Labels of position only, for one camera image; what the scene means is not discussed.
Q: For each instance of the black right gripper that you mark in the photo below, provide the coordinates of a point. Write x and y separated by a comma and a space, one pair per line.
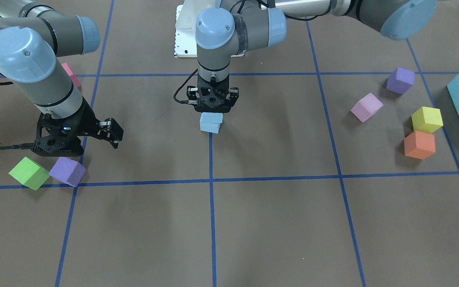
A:
87, 120

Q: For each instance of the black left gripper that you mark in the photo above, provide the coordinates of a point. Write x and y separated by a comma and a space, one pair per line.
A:
234, 95

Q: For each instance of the light blue block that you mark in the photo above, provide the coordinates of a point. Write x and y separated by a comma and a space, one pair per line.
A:
212, 118
210, 127

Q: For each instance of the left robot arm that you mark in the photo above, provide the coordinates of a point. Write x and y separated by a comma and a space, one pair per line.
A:
234, 27

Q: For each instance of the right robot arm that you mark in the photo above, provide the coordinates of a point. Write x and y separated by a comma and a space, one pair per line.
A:
32, 37

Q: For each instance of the purple foam block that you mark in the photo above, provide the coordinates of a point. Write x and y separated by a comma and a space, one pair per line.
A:
400, 80
68, 171

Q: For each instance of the magenta foam block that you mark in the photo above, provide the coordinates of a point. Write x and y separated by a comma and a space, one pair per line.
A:
72, 75

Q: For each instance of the green foam block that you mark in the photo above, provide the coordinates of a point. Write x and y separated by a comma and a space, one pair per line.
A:
29, 173

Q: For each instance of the lilac foam block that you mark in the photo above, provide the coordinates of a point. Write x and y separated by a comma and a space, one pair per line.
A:
367, 107

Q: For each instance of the orange foam block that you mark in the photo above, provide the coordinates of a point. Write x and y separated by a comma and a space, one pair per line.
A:
419, 145

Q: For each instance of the yellow foam block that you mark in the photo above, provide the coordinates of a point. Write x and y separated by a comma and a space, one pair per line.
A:
427, 120

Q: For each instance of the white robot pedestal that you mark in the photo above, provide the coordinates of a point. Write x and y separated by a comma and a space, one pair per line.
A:
187, 23

